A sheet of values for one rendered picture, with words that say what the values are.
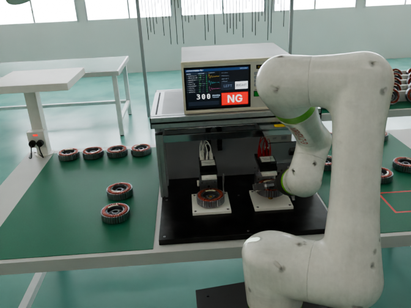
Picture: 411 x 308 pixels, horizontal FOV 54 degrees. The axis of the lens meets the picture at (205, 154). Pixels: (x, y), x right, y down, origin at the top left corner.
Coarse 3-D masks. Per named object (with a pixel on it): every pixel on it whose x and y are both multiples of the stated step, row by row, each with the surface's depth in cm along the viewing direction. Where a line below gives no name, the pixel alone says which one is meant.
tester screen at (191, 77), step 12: (192, 72) 154; (204, 72) 155; (216, 72) 155; (228, 72) 155; (240, 72) 155; (192, 84) 156; (204, 84) 157; (216, 84) 157; (192, 96) 158; (216, 96) 159
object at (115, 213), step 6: (114, 204) 163; (120, 204) 163; (126, 204) 164; (102, 210) 159; (108, 210) 161; (114, 210) 161; (120, 210) 163; (126, 210) 158; (102, 216) 157; (108, 216) 156; (114, 216) 155; (120, 216) 156; (126, 216) 158; (108, 222) 156; (114, 222) 156
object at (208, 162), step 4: (208, 156) 175; (200, 160) 167; (204, 160) 166; (208, 160) 166; (212, 160) 166; (200, 164) 164; (204, 164) 163; (208, 164) 162; (212, 164) 162; (216, 164) 162; (200, 168) 165; (204, 168) 162; (208, 168) 162; (212, 168) 162; (216, 168) 162; (200, 172) 162; (204, 172) 162; (208, 172) 162; (212, 172) 162; (216, 172) 162; (204, 176) 162; (208, 176) 162; (212, 176) 162; (216, 176) 162
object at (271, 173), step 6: (264, 156) 167; (258, 162) 168; (264, 162) 162; (258, 168) 174; (264, 168) 163; (270, 168) 163; (276, 168) 163; (264, 174) 162; (270, 174) 162; (276, 174) 162
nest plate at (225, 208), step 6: (192, 198) 166; (228, 198) 165; (192, 204) 162; (228, 204) 160; (198, 210) 157; (204, 210) 157; (210, 210) 157; (216, 210) 156; (222, 210) 156; (228, 210) 156
